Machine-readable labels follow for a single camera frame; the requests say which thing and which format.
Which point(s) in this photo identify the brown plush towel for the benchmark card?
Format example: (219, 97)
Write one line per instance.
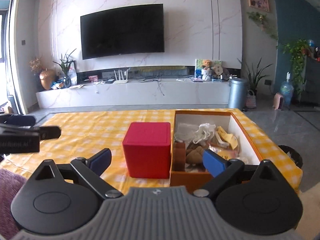
(194, 158)

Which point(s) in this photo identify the blue water bottle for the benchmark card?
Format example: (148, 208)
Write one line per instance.
(287, 89)

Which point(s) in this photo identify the purple fluffy blanket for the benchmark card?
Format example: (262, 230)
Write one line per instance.
(11, 183)

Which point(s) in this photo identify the hanging green vine plant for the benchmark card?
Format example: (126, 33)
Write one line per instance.
(297, 50)

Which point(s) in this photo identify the brown bear-shaped sponge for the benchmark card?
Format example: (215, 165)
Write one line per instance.
(178, 157)

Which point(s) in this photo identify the pink small heater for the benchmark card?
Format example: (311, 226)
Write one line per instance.
(278, 101)

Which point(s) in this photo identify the green plant in glass vase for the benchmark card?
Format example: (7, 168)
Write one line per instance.
(65, 63)

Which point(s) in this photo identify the white marble tv console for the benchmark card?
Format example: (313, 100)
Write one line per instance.
(134, 92)

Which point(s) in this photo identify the red cube box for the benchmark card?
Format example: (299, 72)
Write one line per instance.
(147, 150)

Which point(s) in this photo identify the teddy bear toy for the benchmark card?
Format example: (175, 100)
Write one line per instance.
(206, 70)

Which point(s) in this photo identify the potted floor plant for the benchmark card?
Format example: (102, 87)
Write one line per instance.
(254, 76)

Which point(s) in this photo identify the dried flower bouquet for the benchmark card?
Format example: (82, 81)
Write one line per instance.
(36, 66)

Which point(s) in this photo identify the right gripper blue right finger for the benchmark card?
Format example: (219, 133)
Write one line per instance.
(226, 173)

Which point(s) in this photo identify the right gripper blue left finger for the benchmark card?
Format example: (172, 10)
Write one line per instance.
(88, 172)

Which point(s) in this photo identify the yellow checkered tablecloth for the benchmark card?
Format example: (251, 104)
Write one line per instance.
(86, 133)

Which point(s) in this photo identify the orange cardboard box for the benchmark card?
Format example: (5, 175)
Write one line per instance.
(248, 152)

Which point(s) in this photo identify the framed wall picture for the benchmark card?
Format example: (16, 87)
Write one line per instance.
(260, 4)

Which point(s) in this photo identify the white plastic bag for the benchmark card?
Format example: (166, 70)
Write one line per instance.
(186, 132)

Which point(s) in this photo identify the grey metal trash can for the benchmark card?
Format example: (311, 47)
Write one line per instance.
(238, 93)

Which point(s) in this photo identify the golden round vase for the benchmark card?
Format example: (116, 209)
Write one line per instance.
(47, 77)

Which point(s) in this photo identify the black wall television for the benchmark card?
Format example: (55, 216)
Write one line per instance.
(125, 30)

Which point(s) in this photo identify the white wifi router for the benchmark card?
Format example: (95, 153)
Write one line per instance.
(121, 76)

